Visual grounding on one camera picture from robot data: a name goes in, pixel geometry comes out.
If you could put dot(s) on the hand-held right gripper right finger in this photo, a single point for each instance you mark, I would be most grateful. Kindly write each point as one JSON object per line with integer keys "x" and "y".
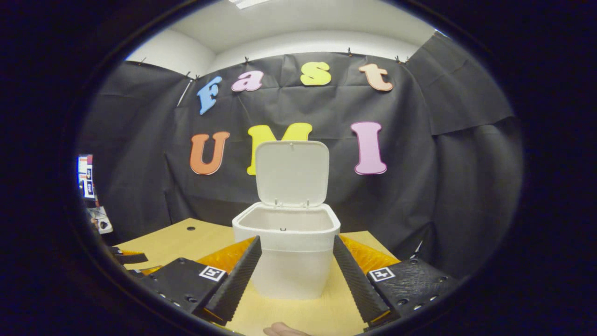
{"x": 357, "y": 280}

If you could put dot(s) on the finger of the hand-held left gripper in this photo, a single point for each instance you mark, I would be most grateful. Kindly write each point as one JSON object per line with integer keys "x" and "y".
{"x": 133, "y": 257}
{"x": 149, "y": 269}

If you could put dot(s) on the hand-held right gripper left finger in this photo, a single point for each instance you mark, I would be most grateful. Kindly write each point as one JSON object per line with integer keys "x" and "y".
{"x": 238, "y": 280}

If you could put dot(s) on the white desktop garbage bin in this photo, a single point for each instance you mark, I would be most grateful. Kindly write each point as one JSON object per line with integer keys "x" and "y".
{"x": 289, "y": 275}

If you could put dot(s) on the wooden desktop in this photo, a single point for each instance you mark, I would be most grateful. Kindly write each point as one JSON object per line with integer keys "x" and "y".
{"x": 186, "y": 242}

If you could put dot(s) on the white side desk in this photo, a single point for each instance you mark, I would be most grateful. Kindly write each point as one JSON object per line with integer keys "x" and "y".
{"x": 105, "y": 224}

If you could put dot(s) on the computer monitor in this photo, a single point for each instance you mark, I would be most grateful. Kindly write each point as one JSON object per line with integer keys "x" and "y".
{"x": 86, "y": 179}

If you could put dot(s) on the black backdrop cloth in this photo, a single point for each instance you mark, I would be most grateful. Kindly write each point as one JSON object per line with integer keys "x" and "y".
{"x": 410, "y": 186}

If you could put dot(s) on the ceiling light panel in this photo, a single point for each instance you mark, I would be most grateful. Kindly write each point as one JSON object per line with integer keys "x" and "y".
{"x": 249, "y": 3}

